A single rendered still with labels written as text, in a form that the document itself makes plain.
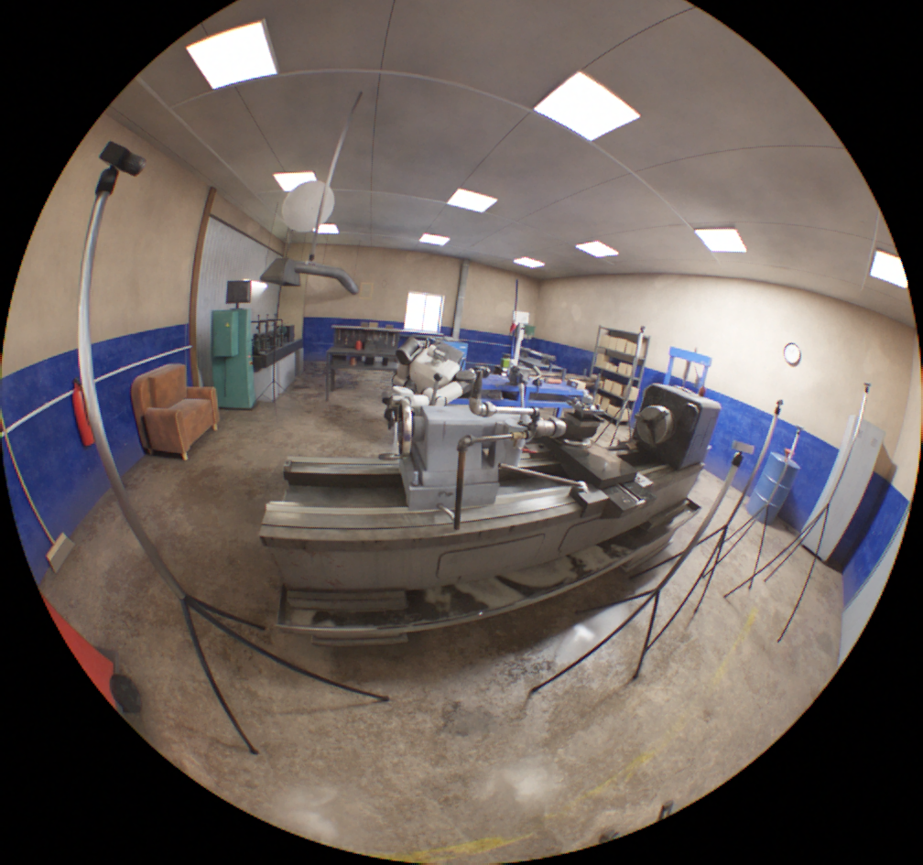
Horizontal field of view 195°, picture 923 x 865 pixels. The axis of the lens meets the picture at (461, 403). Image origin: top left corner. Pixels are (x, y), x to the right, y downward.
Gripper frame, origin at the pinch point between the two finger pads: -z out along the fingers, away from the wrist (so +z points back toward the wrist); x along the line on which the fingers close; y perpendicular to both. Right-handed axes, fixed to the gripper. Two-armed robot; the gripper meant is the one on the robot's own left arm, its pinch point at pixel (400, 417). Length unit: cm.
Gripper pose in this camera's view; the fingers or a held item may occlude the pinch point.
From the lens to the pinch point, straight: 107.0
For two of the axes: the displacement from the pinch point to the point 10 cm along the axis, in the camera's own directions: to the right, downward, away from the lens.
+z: -3.1, -3.2, 8.9
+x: -9.4, -0.3, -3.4
